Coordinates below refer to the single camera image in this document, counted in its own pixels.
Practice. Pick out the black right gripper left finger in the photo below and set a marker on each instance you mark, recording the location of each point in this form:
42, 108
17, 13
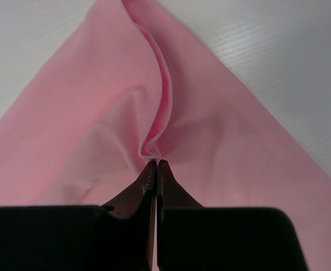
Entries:
117, 235

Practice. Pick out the pink t shirt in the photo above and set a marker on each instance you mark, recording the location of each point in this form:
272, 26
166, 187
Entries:
132, 84

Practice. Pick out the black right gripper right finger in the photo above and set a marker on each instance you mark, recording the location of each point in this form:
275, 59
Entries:
193, 237

